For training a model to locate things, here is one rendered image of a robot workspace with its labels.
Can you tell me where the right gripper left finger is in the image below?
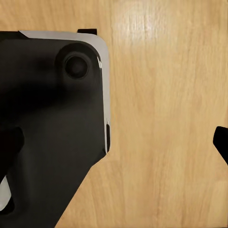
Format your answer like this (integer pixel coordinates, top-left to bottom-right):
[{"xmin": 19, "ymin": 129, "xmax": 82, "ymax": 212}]
[{"xmin": 0, "ymin": 126, "xmax": 25, "ymax": 184}]

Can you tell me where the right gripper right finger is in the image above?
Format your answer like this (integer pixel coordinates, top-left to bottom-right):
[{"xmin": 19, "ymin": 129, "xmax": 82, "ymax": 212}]
[{"xmin": 213, "ymin": 126, "xmax": 228, "ymax": 164}]

